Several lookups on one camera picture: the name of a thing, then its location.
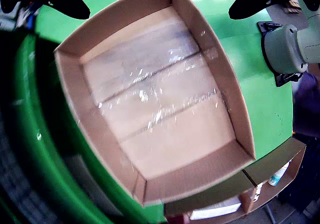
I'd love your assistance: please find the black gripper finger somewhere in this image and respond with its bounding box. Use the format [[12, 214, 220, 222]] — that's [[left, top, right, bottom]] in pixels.
[[0, 0, 91, 20], [228, 0, 320, 20]]

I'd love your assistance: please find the large open cardboard tray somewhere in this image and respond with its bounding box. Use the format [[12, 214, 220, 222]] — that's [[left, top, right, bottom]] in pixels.
[[53, 0, 257, 208]]

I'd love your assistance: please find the cardboard box with flap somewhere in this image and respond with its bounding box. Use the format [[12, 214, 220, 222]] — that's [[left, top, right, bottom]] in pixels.
[[163, 170, 258, 224]]

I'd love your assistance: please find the green metal shelf unit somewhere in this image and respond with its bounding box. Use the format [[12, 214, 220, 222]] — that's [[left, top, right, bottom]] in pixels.
[[0, 33, 151, 224]]

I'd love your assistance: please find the teal and white bottle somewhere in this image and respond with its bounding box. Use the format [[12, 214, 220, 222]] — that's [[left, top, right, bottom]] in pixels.
[[268, 160, 293, 186]]

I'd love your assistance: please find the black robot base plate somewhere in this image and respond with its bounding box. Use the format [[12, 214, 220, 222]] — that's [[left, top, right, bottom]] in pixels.
[[257, 20, 303, 87]]

